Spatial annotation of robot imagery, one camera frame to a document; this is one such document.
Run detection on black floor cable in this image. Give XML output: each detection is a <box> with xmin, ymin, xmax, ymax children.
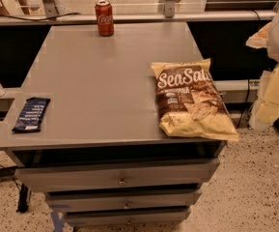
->
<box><xmin>0</xmin><ymin>150</ymin><xmax>31</xmax><ymax>214</ymax></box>

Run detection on middle grey drawer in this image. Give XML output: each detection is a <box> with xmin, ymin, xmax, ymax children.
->
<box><xmin>45</xmin><ymin>188</ymin><xmax>202</xmax><ymax>213</ymax></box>

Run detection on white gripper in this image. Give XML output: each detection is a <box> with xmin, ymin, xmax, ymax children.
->
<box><xmin>246</xmin><ymin>11</ymin><xmax>279</xmax><ymax>131</ymax></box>

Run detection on brown sea salt chip bag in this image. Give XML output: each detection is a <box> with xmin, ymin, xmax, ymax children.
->
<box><xmin>151</xmin><ymin>59</ymin><xmax>238</xmax><ymax>141</ymax></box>

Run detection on grey drawer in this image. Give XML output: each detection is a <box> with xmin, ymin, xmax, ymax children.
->
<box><xmin>65</xmin><ymin>206</ymin><xmax>190</xmax><ymax>227</ymax></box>
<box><xmin>15</xmin><ymin>159</ymin><xmax>219</xmax><ymax>192</ymax></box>
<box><xmin>45</xmin><ymin>188</ymin><xmax>202</xmax><ymax>213</ymax></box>

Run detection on blue rxbar blueberry bar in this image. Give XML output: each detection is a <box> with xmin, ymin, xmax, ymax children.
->
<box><xmin>12</xmin><ymin>97</ymin><xmax>50</xmax><ymax>132</ymax></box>

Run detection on top grey drawer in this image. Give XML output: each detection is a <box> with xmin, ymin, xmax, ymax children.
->
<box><xmin>15</xmin><ymin>159</ymin><xmax>219</xmax><ymax>192</ymax></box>

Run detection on bottom grey drawer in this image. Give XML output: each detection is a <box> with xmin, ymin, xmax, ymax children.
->
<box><xmin>65</xmin><ymin>206</ymin><xmax>190</xmax><ymax>227</ymax></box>

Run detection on grey metal rail frame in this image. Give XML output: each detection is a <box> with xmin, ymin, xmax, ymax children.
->
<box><xmin>0</xmin><ymin>10</ymin><xmax>276</xmax><ymax>26</ymax></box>

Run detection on grey drawer cabinet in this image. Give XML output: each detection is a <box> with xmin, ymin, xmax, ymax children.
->
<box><xmin>0</xmin><ymin>21</ymin><xmax>239</xmax><ymax>228</ymax></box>

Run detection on red coca-cola can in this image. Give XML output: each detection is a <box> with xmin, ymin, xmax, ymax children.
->
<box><xmin>95</xmin><ymin>0</ymin><xmax>114</xmax><ymax>37</ymax></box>

